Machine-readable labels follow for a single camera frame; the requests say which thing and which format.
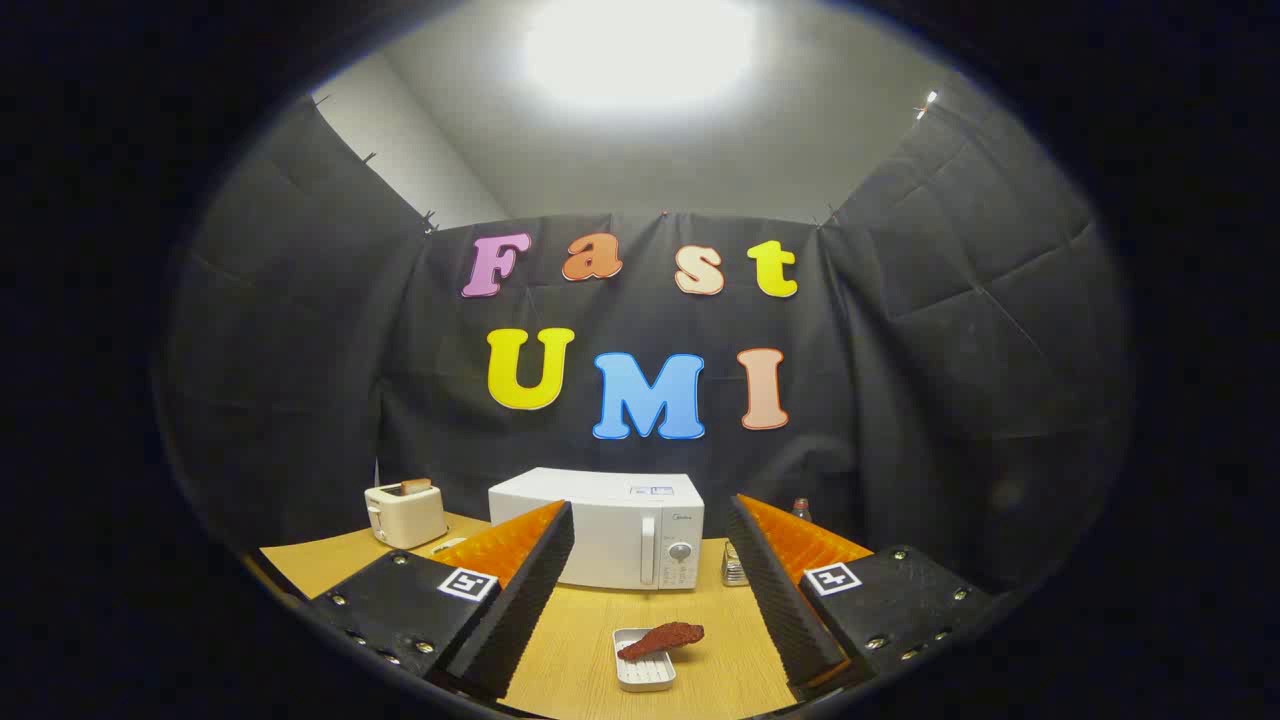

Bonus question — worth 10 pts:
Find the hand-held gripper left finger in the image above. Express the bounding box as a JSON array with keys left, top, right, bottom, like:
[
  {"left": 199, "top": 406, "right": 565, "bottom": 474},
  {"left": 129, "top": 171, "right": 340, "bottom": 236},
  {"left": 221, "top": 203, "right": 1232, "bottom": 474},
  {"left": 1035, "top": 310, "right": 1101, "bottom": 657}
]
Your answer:
[{"left": 305, "top": 500, "right": 576, "bottom": 701}]

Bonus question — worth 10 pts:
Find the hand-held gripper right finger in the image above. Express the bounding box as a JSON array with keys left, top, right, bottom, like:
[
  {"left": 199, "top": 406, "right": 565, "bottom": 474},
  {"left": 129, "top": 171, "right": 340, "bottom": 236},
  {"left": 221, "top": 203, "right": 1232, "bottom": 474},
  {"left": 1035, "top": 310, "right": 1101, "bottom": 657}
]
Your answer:
[{"left": 727, "top": 493, "right": 996, "bottom": 701}]

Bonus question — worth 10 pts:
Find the white toaster oven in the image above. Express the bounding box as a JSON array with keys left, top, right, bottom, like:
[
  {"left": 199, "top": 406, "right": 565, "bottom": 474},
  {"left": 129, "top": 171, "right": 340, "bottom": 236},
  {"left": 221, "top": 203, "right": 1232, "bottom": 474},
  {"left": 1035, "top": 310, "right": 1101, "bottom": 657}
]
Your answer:
[{"left": 488, "top": 467, "right": 706, "bottom": 592}]

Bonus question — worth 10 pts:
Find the red-brown meat piece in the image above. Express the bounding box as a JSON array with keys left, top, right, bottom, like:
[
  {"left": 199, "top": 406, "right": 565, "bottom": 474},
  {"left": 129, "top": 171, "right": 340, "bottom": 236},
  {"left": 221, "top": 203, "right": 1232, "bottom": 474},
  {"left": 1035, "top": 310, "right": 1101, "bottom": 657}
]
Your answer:
[{"left": 617, "top": 622, "right": 705, "bottom": 662}]

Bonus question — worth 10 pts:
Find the cream bread toaster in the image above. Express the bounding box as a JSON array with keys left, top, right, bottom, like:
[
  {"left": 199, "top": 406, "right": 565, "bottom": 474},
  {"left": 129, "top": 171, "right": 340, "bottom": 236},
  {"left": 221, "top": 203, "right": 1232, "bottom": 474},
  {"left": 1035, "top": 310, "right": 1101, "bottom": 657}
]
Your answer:
[{"left": 364, "top": 482, "right": 449, "bottom": 550}]

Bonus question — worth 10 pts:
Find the white rectangular dish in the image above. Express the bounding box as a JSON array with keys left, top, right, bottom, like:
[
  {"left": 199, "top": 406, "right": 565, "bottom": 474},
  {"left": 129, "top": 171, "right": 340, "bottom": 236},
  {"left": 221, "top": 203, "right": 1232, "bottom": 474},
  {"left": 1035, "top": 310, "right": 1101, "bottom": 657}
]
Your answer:
[{"left": 612, "top": 627, "right": 678, "bottom": 693}]

